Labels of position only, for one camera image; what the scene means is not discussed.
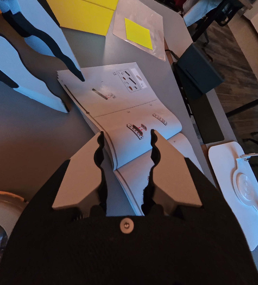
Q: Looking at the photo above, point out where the instruction booklet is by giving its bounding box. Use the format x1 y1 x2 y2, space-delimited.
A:
56 62 206 216

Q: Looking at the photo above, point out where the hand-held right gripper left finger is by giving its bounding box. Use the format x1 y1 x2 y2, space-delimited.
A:
52 131 108 216

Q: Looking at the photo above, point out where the yellow card in sleeve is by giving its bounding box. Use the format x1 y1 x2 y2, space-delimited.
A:
113 0 166 61

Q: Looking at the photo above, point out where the grey desk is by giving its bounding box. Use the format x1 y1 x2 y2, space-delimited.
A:
0 0 258 285

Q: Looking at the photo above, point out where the yellow plastic bin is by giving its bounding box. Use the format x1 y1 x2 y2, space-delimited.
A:
46 0 120 36

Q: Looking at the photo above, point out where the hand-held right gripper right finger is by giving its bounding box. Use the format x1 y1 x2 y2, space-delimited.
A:
141 129 203 216

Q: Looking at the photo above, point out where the black office chair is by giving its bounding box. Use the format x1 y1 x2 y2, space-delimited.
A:
182 0 253 43

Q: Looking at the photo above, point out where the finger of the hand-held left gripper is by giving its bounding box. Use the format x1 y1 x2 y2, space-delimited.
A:
0 32 70 113
0 0 85 82

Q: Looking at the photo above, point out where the yellow paper note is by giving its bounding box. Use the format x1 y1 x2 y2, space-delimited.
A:
124 18 153 50

